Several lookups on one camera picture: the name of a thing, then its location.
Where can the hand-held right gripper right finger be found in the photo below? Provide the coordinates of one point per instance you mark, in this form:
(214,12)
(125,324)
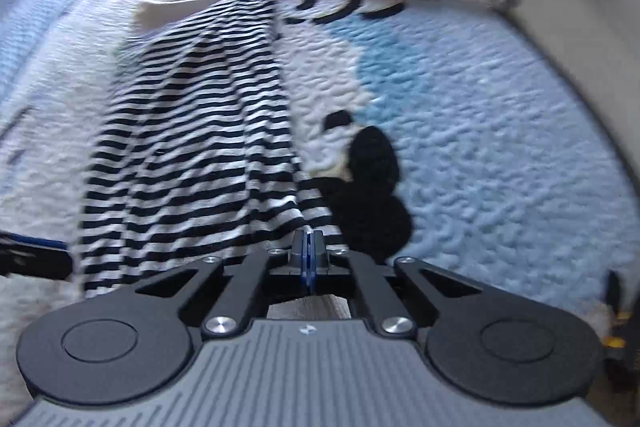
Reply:
(316,252)

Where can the black white striped garment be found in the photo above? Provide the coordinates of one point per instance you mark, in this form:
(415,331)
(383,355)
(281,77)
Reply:
(190,147)

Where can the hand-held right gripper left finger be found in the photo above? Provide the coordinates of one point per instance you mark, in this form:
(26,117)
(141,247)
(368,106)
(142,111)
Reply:
(300,252)

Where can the blue dotted blanket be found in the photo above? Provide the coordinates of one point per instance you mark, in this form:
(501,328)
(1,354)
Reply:
(35,22)

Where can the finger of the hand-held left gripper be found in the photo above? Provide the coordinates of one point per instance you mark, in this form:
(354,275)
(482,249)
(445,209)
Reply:
(35,259)

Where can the printed quilted bedspread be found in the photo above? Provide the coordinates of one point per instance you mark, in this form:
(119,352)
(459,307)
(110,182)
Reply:
(475,132)

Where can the black and yellow object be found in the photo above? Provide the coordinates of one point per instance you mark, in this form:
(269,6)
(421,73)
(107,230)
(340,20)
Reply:
(617,342)

